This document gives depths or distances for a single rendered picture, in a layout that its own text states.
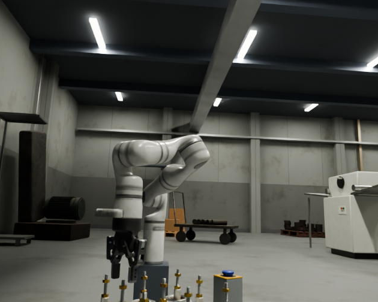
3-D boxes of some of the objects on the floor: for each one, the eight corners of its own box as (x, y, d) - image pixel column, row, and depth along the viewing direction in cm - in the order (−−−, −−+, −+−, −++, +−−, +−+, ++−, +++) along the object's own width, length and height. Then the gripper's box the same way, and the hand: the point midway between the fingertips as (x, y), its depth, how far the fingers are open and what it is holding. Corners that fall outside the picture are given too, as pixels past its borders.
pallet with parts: (297, 237, 884) (296, 219, 893) (279, 234, 1009) (279, 219, 1018) (329, 238, 892) (327, 220, 901) (307, 235, 1018) (306, 220, 1026)
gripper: (158, 216, 83) (155, 283, 80) (121, 214, 93) (117, 274, 90) (134, 216, 78) (130, 287, 75) (98, 214, 88) (93, 277, 85)
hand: (123, 275), depth 83 cm, fingers open, 6 cm apart
